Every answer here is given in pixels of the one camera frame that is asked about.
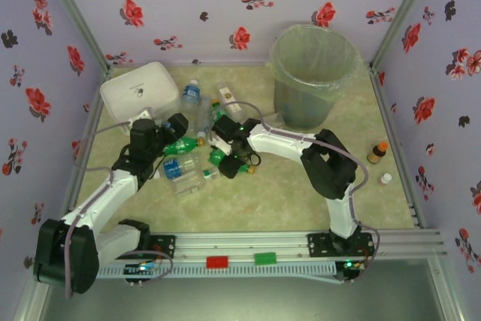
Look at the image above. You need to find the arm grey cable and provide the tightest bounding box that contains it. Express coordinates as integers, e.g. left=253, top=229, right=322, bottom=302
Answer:
left=213, top=100, right=381, bottom=284
left=64, top=120, right=174, bottom=299

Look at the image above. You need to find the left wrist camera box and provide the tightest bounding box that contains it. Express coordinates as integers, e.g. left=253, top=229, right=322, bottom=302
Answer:
left=135, top=108, right=157, bottom=123

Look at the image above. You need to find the green toy brick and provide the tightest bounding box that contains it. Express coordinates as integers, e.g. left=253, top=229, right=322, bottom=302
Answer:
left=253, top=252, right=278, bottom=265

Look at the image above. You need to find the left arm grey cable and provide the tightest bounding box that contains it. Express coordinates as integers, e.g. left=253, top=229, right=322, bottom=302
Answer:
left=64, top=120, right=174, bottom=299

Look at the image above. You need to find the aluminium frame rail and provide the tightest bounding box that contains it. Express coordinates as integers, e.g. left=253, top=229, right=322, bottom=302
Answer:
left=56, top=67, right=112, bottom=234
left=369, top=66, right=428, bottom=229
left=426, top=256, right=467, bottom=321
left=14, top=260, right=57, bottom=321

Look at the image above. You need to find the white plastic storage box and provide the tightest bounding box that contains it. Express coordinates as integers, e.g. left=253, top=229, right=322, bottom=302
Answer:
left=99, top=61, right=180, bottom=136

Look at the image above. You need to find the aluminium lower frame rail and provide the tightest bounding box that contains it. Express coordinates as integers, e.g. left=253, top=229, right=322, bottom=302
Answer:
left=426, top=256, right=467, bottom=321
left=14, top=260, right=57, bottom=321

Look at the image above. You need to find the aluminium frame post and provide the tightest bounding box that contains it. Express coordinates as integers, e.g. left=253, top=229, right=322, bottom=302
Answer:
left=370, top=0, right=440, bottom=68
left=35, top=0, right=112, bottom=72

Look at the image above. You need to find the thin aluminium wall rail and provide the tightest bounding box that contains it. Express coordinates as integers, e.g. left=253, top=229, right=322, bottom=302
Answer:
left=108, top=59, right=274, bottom=70

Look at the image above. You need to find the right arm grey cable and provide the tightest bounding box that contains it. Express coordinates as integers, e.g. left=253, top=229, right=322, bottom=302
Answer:
left=213, top=100, right=381, bottom=284

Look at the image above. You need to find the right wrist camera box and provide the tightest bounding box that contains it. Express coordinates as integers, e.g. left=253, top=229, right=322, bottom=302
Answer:
left=209, top=135, right=233, bottom=156

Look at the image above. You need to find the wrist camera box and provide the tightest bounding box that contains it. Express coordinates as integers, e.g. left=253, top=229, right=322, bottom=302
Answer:
left=135, top=108, right=157, bottom=123
left=209, top=135, right=233, bottom=156

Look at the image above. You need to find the small circuit board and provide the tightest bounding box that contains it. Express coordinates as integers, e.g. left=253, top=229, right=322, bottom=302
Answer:
left=123, top=262, right=159, bottom=280
left=343, top=259, right=368, bottom=280

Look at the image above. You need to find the wide aluminium base rail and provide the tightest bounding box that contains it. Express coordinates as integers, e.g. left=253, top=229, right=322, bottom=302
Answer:
left=35, top=227, right=448, bottom=262

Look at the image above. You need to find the clear plastic bin liner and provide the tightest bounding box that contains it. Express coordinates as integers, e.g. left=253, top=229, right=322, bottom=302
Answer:
left=267, top=23, right=365, bottom=93

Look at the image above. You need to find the brown bottle orange cap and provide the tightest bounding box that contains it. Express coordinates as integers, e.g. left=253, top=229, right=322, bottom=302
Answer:
left=367, top=141, right=389, bottom=165

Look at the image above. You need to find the red toy brick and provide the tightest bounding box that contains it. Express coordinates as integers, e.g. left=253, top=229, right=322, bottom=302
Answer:
left=205, top=256, right=230, bottom=269

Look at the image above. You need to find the grey slotted cable duct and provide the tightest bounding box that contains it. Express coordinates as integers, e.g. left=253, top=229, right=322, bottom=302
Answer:
left=95, top=262, right=339, bottom=280

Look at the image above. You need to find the clear bottle white cap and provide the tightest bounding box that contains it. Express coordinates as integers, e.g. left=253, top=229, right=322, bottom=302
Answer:
left=194, top=95, right=212, bottom=140

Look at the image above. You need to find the blue-label bottle white cap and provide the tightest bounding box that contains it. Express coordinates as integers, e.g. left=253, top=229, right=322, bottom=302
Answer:
left=180, top=79, right=202, bottom=114
left=161, top=153, right=200, bottom=181

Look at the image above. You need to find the grey waste bin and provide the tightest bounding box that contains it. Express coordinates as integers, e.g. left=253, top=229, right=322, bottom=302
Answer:
left=271, top=23, right=358, bottom=130

